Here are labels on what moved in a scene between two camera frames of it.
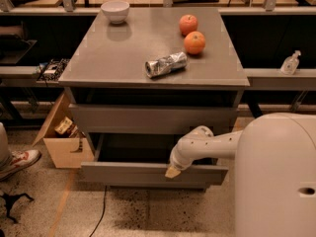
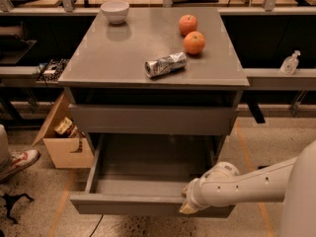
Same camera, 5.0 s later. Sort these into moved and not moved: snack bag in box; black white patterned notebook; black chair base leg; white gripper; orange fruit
Moved: white gripper
Not moved: black white patterned notebook; snack bag in box; orange fruit; black chair base leg
